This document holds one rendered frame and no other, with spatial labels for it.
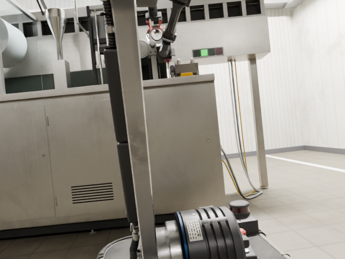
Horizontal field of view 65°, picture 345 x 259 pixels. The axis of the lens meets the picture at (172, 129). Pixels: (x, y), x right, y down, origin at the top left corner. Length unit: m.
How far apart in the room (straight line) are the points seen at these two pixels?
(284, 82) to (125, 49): 4.77
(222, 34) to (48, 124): 1.49
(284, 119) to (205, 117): 3.49
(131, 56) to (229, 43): 2.00
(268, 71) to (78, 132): 3.84
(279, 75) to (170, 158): 3.69
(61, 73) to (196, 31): 1.10
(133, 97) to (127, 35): 0.08
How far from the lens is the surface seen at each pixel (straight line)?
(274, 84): 5.00
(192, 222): 0.59
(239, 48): 2.36
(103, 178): 1.69
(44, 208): 1.84
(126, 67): 0.38
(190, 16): 2.47
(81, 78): 2.36
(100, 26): 1.95
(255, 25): 2.45
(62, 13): 2.25
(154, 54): 1.88
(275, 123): 4.94
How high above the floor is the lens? 0.61
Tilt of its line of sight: level
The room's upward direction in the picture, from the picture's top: 6 degrees counter-clockwise
